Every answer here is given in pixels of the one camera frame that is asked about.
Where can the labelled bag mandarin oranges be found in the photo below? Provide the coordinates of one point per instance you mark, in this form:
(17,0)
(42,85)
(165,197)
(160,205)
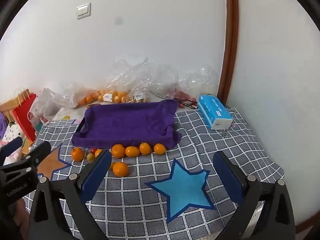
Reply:
(117,97)

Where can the small mandarin orange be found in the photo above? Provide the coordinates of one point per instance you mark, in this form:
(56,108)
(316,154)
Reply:
(145,148)
(159,149)

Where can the black tray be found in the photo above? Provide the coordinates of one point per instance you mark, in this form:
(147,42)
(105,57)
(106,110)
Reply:
(80,127)

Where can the oval mandarin orange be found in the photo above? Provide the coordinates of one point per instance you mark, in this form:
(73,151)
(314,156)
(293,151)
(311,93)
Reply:
(132,151)

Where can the brown wooden door frame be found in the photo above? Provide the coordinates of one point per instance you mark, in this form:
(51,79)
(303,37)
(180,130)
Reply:
(231,42)

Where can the white light switch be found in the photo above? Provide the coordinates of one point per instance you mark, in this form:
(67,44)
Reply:
(83,11)

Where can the bagged mandarin oranges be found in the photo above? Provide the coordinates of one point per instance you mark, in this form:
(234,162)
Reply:
(87,100)

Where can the crumpled clear plastic bag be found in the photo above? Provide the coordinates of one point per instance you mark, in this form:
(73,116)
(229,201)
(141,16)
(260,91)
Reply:
(195,80)

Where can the bag of small yellow fruits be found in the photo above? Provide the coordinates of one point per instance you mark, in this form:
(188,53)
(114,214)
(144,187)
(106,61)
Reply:
(138,99)

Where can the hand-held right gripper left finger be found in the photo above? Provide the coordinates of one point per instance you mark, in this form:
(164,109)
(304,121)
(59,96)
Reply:
(96,177)

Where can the large mandarin orange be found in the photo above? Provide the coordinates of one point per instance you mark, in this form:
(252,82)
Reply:
(120,169)

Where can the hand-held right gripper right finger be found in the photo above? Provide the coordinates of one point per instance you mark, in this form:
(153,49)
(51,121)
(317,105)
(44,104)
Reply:
(227,177)

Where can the fruit-printed cardboard box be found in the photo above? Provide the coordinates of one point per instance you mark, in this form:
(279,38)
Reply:
(63,113)

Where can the red paper bag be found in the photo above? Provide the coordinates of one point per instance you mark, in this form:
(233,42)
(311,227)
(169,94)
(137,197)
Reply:
(23,117)

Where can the blue tissue pack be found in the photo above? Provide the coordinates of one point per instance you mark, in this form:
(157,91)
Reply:
(212,110)

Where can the small green-brown fruit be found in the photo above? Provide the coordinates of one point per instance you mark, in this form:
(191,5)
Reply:
(90,157)

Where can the small yellow-orange kumquat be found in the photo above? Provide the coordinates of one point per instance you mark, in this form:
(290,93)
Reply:
(97,153)

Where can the white dotted cloth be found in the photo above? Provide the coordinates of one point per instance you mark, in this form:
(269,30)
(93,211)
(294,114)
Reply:
(11,132)

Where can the purple towel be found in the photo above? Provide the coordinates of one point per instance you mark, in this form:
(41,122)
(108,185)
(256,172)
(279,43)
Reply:
(125,125)

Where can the small red tomato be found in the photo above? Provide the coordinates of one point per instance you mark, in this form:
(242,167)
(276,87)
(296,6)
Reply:
(93,151)

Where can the cherry tomatoes on vine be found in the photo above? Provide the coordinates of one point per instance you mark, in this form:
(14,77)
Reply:
(182,95)

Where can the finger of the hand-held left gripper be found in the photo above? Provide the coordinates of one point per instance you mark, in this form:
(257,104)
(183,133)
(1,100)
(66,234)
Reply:
(35,155)
(11,147)

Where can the brown paper bag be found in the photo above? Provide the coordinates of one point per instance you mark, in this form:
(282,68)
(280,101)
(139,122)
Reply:
(7,106)

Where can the clear plastic bag with label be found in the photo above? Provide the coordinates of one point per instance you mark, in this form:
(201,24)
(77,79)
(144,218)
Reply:
(125,80)

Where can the grey checked star blanket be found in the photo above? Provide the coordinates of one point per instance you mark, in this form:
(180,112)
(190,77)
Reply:
(195,140)

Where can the white plastic bag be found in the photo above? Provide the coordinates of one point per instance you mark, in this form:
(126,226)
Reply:
(42,105)

